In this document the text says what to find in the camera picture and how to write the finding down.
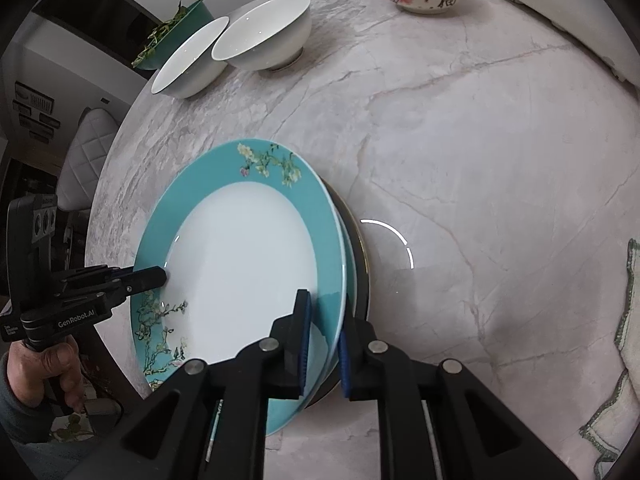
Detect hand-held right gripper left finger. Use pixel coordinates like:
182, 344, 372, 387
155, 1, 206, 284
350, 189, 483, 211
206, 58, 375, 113
65, 289, 313, 480

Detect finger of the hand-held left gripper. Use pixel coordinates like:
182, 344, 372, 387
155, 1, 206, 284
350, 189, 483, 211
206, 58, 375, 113
107, 266, 168, 306

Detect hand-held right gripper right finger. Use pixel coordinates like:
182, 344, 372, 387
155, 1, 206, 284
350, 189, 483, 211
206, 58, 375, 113
337, 310, 581, 480

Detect grey rimmed white plate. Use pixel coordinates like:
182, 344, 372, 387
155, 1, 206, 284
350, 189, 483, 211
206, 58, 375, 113
300, 180, 373, 408

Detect teal floral plate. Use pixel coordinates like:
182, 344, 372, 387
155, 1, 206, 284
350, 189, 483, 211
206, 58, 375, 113
130, 140, 347, 437
327, 185, 359, 321

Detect large white bowl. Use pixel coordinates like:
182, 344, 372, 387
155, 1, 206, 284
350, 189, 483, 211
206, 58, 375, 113
151, 16, 231, 99

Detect small white bowl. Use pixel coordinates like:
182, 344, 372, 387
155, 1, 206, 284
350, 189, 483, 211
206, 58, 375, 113
211, 0, 312, 72

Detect person's left forearm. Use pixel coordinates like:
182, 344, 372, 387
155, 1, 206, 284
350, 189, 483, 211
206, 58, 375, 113
0, 375, 57, 443

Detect person's left hand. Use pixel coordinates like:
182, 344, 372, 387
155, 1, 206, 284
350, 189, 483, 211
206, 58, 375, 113
0, 335, 86, 411

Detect green leafy vegetables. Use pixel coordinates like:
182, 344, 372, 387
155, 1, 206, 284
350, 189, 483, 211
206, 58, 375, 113
131, 0, 211, 68

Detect dark wooden doorway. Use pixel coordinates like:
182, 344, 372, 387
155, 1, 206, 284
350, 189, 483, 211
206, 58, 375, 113
32, 0, 156, 81

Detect white dish cloth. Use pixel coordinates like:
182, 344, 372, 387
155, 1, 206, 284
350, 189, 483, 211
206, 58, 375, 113
579, 237, 640, 466

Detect white purple rice cooker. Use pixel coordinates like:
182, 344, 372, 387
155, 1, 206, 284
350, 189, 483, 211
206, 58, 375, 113
470, 0, 640, 86

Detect wall picture frame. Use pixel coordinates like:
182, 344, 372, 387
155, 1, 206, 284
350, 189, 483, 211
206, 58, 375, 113
14, 81, 54, 111

